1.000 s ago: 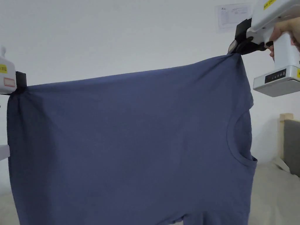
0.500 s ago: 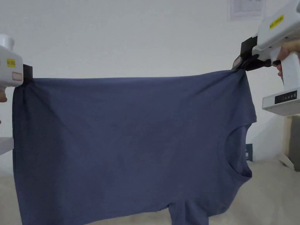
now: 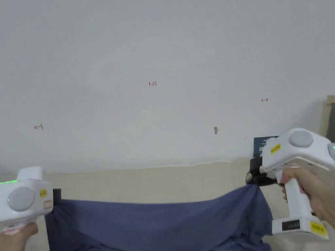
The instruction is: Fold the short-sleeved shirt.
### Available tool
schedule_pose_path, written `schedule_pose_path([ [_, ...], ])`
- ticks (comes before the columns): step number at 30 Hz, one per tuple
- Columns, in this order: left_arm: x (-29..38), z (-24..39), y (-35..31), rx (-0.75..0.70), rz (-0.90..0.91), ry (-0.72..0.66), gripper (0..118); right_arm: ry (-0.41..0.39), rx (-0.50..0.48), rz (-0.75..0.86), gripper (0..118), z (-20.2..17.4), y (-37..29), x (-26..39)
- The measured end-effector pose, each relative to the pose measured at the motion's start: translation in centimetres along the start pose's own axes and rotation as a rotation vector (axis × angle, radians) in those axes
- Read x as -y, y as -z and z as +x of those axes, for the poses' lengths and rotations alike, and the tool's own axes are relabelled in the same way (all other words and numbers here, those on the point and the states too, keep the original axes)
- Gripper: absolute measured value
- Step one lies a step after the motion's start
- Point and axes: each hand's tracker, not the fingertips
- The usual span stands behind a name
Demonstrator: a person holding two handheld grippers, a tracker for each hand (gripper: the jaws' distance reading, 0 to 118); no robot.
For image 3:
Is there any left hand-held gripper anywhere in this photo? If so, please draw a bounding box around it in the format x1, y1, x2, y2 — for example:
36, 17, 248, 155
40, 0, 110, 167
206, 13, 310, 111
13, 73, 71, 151
0, 167, 62, 234

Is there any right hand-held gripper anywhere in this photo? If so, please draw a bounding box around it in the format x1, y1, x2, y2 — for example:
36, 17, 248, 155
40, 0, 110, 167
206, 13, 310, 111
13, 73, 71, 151
245, 128, 335, 240

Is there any dark blue shirt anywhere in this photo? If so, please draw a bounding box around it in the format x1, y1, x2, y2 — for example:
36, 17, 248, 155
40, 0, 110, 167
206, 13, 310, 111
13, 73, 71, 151
44, 182, 273, 251

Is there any person's left hand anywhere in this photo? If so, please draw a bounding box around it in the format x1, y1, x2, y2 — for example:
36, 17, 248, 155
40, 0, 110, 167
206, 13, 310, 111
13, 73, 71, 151
0, 223, 39, 251

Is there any person's right hand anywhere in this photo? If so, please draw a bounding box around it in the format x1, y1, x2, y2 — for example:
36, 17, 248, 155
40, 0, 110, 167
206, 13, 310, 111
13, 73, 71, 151
279, 167, 335, 231

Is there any dark blue card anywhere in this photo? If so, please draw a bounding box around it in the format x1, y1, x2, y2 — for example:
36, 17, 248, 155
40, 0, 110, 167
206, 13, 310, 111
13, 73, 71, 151
253, 136, 280, 158

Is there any wooden framed board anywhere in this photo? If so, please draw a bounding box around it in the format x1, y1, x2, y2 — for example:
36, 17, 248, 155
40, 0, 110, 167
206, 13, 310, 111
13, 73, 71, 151
320, 95, 335, 138

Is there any bed with beige sheet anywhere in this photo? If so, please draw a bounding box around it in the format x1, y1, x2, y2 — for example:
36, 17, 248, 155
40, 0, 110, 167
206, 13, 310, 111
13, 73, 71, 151
0, 156, 335, 251

